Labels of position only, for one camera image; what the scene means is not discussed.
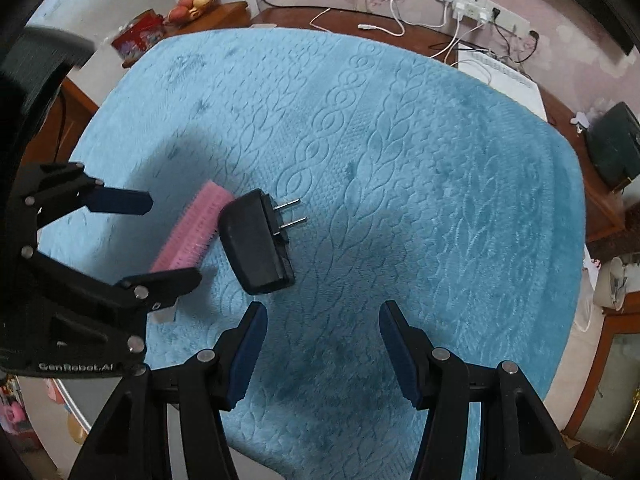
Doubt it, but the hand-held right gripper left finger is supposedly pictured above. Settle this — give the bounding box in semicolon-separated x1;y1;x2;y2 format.
67;302;268;480

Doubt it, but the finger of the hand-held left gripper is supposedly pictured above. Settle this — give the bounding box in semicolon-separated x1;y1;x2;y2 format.
15;162;153;235
20;245;203;359

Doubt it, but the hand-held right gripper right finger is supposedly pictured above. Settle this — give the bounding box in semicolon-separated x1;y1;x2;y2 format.
378;300;583;480

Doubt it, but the pink bristle brush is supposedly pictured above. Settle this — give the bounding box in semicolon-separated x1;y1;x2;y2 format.
149;182;233;324

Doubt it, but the black power adapter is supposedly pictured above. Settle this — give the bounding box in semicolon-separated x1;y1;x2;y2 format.
218;188;307;296

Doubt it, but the red printed box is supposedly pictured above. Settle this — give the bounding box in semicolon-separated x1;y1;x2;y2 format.
111;9;167;67

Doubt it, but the blue embossed blanket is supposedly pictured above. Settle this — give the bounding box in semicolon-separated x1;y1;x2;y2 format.
37;27;587;480

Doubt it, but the wooden glass cabinet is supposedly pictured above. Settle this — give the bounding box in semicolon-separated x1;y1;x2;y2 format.
562;310;640;456

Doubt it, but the artificial fruit pile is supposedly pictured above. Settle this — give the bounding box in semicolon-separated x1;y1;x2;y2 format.
165;0;221;26

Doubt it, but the white ribbed appliance box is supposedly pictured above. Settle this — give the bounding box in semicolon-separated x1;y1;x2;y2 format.
457;49;548;122

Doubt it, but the dark green bag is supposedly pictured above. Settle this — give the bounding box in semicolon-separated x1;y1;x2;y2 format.
585;101;640;192

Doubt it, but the white plug cable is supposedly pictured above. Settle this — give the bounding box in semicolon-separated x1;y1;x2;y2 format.
427;2;483;61

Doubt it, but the white charging cable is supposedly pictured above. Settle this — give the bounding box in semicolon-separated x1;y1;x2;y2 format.
310;0;407;38

